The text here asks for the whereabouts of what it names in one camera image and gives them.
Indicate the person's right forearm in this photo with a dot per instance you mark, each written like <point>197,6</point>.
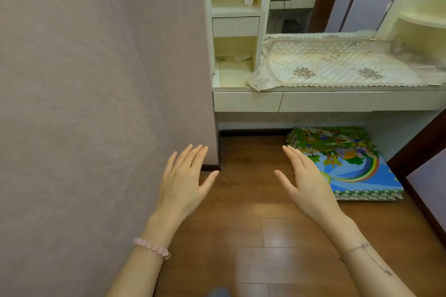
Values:
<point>369,272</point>

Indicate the colourful foam puzzle mat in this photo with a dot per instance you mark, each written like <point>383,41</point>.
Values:
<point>348,168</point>

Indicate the white wall socket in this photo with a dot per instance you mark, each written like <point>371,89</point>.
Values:
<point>334,115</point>

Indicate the person's left forearm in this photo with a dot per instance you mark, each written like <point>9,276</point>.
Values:
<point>143,272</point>

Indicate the person's left hand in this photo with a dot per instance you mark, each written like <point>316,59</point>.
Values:
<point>181,189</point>

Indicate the cream dressing table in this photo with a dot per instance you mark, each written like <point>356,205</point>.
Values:
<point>240,11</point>

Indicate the wide white drawer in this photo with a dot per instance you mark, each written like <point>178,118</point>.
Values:
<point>331,101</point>

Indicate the dark brown wooden trim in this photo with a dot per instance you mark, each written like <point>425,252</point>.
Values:
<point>418,147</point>
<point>210,167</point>

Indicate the quilted lace table cloth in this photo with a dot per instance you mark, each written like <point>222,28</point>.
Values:
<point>331,63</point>

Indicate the person's right hand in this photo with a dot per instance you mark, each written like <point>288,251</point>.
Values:
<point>310,192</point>

